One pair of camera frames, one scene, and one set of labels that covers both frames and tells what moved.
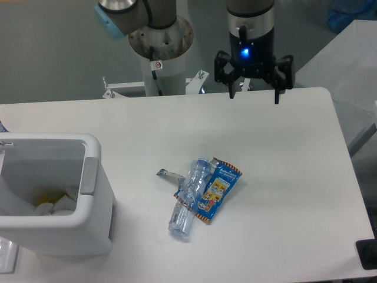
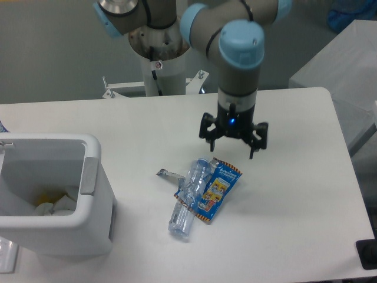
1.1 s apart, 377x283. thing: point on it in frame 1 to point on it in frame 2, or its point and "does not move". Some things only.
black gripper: x=254 y=58 to x=232 y=123
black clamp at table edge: x=367 y=250 does not move
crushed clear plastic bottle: x=190 y=191 does not move
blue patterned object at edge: x=2 y=128 does not move
